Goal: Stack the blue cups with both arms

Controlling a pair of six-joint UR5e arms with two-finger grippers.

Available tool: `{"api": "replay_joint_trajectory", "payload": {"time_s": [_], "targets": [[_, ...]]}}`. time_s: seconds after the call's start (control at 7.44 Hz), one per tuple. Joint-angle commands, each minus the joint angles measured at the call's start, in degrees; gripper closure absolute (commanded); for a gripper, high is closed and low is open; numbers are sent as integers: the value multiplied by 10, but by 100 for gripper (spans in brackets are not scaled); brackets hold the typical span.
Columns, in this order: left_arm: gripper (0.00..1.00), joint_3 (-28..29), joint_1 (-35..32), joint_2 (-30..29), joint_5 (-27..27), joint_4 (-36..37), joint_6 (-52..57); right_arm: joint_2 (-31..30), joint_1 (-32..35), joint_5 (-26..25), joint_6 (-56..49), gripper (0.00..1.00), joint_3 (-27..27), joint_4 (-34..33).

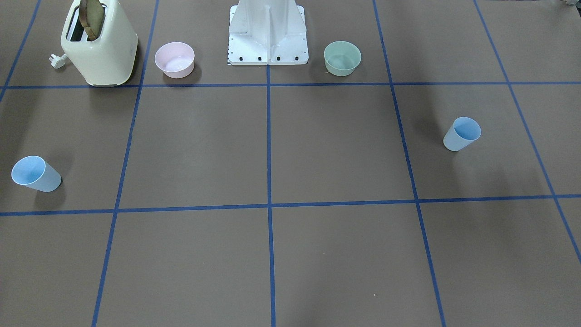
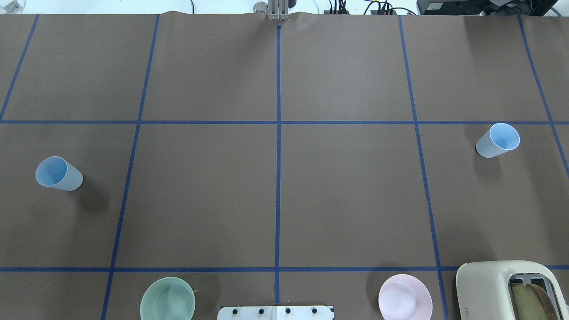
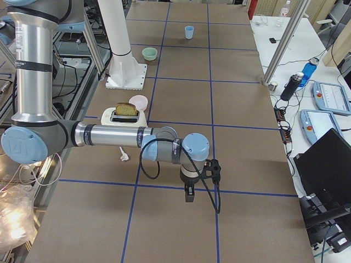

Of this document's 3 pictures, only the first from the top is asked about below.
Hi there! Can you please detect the light blue plastic cup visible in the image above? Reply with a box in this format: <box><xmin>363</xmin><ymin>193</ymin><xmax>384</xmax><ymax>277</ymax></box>
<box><xmin>443</xmin><ymin>117</ymin><xmax>482</xmax><ymax>152</ymax></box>
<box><xmin>11</xmin><ymin>155</ymin><xmax>62</xmax><ymax>193</ymax></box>

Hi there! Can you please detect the green plastic bowl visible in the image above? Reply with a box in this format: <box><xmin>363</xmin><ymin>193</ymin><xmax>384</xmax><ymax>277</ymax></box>
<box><xmin>323</xmin><ymin>40</ymin><xmax>362</xmax><ymax>77</ymax></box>

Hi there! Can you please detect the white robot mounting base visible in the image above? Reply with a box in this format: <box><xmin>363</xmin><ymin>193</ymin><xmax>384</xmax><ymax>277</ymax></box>
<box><xmin>227</xmin><ymin>0</ymin><xmax>309</xmax><ymax>66</ymax></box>

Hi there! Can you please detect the pink plastic bowl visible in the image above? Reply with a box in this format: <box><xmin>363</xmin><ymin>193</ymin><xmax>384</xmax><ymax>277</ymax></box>
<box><xmin>154</xmin><ymin>42</ymin><xmax>195</xmax><ymax>79</ymax></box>

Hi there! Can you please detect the cream two-slot toaster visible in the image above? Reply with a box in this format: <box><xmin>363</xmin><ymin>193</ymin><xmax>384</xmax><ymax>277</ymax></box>
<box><xmin>60</xmin><ymin>0</ymin><xmax>138</xmax><ymax>87</ymax></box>

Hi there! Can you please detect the brown toast slice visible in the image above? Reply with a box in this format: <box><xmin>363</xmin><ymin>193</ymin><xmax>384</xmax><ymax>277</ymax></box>
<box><xmin>79</xmin><ymin>0</ymin><xmax>105</xmax><ymax>41</ymax></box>

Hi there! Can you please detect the white toaster power plug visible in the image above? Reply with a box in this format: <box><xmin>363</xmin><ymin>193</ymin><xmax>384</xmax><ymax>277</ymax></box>
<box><xmin>49</xmin><ymin>54</ymin><xmax>68</xmax><ymax>69</ymax></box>

